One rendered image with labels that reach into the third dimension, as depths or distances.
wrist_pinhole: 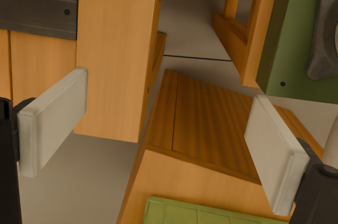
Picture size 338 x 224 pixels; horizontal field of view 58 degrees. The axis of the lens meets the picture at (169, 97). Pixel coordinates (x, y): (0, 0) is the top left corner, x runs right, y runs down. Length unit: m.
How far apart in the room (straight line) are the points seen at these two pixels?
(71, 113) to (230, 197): 0.73
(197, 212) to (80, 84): 0.70
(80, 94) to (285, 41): 0.44
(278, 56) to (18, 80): 0.51
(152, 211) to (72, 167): 1.11
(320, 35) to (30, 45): 0.53
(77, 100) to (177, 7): 1.31
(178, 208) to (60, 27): 0.53
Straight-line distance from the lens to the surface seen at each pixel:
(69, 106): 0.17
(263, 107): 0.17
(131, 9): 0.58
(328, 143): 0.50
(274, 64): 0.57
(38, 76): 0.68
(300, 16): 0.57
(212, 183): 0.84
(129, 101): 0.62
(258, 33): 0.64
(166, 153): 0.80
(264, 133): 0.16
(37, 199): 2.10
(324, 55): 0.57
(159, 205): 0.84
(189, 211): 0.85
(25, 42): 0.67
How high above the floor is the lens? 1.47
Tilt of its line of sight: 69 degrees down
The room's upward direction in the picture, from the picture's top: 171 degrees counter-clockwise
